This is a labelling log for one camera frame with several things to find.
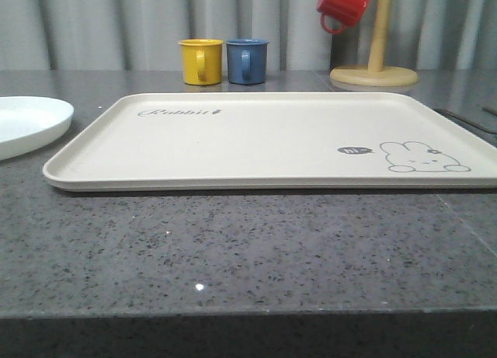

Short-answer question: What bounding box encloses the silver metal spoon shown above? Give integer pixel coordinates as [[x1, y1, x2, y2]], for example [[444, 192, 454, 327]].
[[481, 106, 497, 116]]

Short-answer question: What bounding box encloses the cream rabbit serving tray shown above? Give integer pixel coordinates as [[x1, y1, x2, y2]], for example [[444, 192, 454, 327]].
[[43, 92, 496, 191]]

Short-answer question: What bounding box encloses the white round plate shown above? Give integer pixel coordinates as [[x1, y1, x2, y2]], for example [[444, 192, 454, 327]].
[[1, 96, 74, 160]]

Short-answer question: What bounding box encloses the red enamel mug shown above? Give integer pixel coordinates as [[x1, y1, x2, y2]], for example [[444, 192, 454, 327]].
[[317, 0, 370, 34]]

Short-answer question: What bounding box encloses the yellow enamel mug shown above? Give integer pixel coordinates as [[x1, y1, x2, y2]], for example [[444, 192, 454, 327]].
[[179, 39, 224, 85]]

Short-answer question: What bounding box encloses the blue enamel mug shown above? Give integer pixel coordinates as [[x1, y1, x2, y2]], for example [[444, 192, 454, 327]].
[[226, 39, 269, 85]]

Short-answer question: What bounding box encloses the silver metal fork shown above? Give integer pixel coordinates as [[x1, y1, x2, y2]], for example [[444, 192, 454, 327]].
[[433, 108, 496, 135]]

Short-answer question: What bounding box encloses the wooden mug tree stand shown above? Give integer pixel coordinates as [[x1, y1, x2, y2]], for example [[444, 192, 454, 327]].
[[330, 0, 419, 87]]

